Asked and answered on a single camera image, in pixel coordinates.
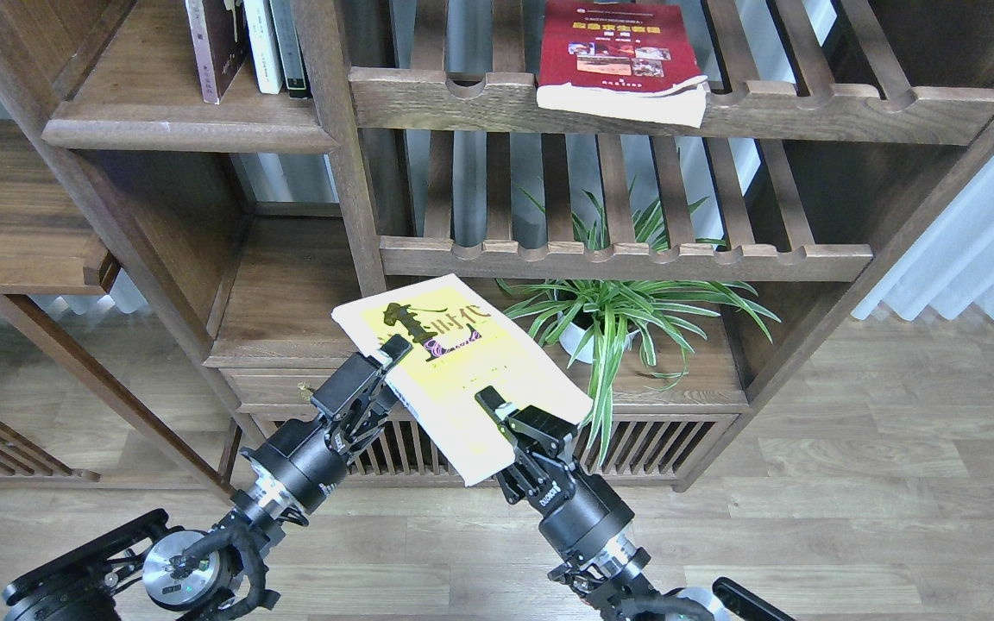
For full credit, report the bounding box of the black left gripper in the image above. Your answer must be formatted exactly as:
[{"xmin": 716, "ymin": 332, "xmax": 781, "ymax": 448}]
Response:
[{"xmin": 240, "ymin": 335, "xmax": 412, "ymax": 518}]

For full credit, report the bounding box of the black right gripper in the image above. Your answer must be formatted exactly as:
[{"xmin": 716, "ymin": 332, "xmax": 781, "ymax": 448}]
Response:
[{"xmin": 475, "ymin": 386, "xmax": 638, "ymax": 574}]

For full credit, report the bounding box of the yellow green book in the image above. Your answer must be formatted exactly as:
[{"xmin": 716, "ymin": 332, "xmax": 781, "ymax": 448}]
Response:
[{"xmin": 331, "ymin": 274, "xmax": 593, "ymax": 485}]

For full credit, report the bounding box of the dark brown book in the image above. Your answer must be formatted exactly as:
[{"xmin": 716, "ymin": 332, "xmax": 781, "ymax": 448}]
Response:
[{"xmin": 185, "ymin": 0, "xmax": 249, "ymax": 104}]

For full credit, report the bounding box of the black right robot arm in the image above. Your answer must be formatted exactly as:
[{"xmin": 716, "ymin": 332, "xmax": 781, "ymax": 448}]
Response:
[{"xmin": 475, "ymin": 386, "xmax": 790, "ymax": 620}]

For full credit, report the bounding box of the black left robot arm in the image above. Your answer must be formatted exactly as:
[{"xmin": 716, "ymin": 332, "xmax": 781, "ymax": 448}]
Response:
[{"xmin": 3, "ymin": 336, "xmax": 412, "ymax": 620}]

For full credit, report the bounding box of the white plant pot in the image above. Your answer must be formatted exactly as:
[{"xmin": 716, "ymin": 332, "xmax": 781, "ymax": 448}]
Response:
[{"xmin": 559, "ymin": 313, "xmax": 639, "ymax": 363}]

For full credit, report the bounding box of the green spider plant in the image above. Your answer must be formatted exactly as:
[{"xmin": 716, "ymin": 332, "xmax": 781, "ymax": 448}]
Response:
[{"xmin": 494, "ymin": 177, "xmax": 781, "ymax": 467}]

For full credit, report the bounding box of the dark wooden bookshelf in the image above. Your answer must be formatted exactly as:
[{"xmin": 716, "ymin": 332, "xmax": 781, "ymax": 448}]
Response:
[{"xmin": 0, "ymin": 1, "xmax": 994, "ymax": 491}]

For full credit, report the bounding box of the dark upright book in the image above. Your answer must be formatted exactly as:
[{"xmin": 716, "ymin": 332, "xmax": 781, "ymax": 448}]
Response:
[{"xmin": 271, "ymin": 0, "xmax": 311, "ymax": 99}]

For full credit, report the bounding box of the white upright book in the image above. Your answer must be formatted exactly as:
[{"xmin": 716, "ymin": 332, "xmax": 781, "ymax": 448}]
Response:
[{"xmin": 243, "ymin": 0, "xmax": 284, "ymax": 95}]

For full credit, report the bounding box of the red book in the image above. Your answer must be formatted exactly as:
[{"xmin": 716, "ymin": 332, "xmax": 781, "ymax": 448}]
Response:
[{"xmin": 536, "ymin": 1, "xmax": 709, "ymax": 129}]

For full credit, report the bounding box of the white curtain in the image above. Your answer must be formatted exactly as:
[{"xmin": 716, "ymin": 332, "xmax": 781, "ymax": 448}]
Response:
[{"xmin": 852, "ymin": 156, "xmax": 994, "ymax": 321}]

